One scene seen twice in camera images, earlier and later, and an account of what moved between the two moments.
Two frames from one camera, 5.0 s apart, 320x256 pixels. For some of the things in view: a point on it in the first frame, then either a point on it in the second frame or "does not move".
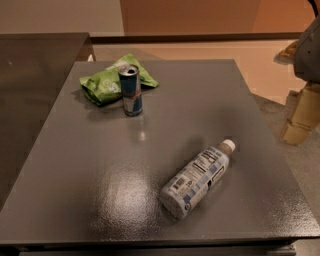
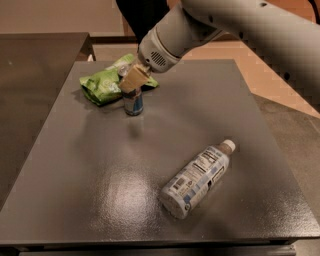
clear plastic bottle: (196, 181) does not move
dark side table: (34, 68) does not move
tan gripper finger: (306, 116) -> (134, 77)
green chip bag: (105, 85) does not move
